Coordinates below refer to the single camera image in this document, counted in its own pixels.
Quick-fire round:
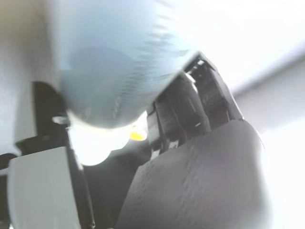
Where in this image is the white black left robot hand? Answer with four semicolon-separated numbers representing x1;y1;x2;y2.
0;0;273;229

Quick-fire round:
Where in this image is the clear plastic graduated tube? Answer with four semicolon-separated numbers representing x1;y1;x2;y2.
53;0;202;167

